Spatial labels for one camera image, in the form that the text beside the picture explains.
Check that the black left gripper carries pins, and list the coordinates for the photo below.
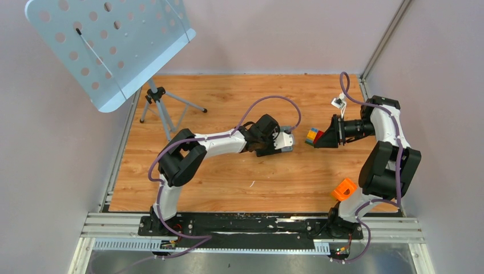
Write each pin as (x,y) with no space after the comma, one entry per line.
(271,149)

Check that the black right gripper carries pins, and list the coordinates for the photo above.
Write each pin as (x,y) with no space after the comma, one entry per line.
(330,138)

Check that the grey glasses case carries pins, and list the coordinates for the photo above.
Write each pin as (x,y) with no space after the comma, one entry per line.
(289,142)

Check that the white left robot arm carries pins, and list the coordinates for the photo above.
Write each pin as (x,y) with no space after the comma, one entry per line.
(179,161)

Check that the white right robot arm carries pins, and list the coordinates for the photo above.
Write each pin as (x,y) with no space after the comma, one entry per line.
(388,171)

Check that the colourful toy brick block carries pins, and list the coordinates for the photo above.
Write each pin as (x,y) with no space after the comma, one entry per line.
(313,136)

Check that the orange tape dispenser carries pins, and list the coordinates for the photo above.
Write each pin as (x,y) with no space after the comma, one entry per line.
(344,190)

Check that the blue music stand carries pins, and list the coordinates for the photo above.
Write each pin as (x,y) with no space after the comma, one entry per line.
(112,48)

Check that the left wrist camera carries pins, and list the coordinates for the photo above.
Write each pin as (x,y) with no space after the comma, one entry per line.
(284,140)

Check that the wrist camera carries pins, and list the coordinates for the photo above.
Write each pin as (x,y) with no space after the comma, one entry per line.
(340,103)
(284,140)

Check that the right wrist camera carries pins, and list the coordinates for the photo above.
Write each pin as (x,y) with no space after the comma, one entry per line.
(340,103)

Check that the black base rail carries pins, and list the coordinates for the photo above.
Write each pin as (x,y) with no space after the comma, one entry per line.
(270,230)

